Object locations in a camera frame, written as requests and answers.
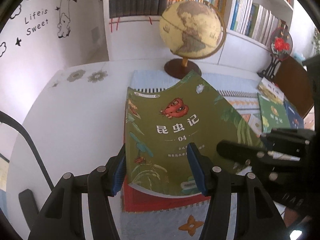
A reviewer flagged red fairy tales book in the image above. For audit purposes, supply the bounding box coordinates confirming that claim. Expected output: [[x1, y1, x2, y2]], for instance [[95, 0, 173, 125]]
[[121, 177, 210, 212]]

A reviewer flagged green insect book 03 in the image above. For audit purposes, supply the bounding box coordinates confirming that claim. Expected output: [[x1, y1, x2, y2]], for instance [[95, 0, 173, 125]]
[[258, 94, 290, 133]]

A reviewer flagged olive insect book 04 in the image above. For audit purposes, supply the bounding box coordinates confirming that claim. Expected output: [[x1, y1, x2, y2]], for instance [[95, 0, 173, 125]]
[[125, 72, 262, 198]]

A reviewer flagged row of white blue books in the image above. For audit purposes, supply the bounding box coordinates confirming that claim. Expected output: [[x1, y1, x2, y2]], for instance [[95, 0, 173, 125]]
[[230, 0, 289, 46]]

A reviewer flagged person's right hand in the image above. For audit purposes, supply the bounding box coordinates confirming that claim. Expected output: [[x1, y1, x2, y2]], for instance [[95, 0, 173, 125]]
[[284, 207, 308, 228]]

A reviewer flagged blue fairy tales book 02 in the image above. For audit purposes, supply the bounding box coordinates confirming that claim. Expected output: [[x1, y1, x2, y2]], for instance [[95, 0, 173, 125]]
[[284, 100, 304, 129]]

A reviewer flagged white rabbit hill book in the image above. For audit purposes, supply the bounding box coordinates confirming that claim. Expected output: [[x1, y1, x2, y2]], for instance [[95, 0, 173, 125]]
[[257, 77, 284, 105]]

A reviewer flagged dark brown wooden cabinet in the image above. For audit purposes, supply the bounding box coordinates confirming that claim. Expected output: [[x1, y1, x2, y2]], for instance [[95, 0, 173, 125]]
[[273, 56, 314, 118]]

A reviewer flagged red flower round fan ornament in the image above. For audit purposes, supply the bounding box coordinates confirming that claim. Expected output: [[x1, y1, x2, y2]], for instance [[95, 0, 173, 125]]
[[258, 28, 293, 81]]

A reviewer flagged antique yellow globe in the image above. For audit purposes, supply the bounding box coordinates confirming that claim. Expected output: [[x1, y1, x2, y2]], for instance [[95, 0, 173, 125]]
[[159, 1, 227, 79]]

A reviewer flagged white bookshelf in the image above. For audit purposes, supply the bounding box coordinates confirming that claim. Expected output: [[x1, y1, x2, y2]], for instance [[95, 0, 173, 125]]
[[103, 0, 295, 72]]

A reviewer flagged black cable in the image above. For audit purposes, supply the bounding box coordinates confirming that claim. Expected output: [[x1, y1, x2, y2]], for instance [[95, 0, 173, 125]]
[[0, 110, 54, 190]]

